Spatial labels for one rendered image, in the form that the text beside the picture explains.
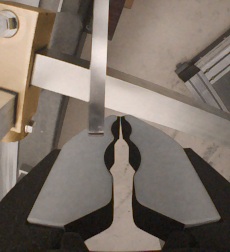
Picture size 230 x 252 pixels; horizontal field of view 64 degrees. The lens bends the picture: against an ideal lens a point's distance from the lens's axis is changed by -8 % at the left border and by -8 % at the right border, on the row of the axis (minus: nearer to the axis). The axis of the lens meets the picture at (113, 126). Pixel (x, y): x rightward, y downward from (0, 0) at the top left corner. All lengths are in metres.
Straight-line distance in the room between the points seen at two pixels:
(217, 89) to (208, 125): 0.76
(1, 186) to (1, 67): 0.57
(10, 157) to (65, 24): 0.41
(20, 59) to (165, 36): 0.92
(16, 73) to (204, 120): 0.18
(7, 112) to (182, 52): 0.98
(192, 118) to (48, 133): 0.28
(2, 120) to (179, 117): 0.16
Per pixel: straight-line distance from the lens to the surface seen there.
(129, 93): 0.18
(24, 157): 0.46
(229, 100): 1.03
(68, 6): 0.25
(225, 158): 1.55
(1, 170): 0.66
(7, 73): 0.19
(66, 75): 0.18
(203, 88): 0.92
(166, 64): 1.08
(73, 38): 0.33
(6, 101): 0.18
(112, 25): 0.32
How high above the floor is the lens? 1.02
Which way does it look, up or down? 59 degrees down
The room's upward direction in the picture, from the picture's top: 178 degrees counter-clockwise
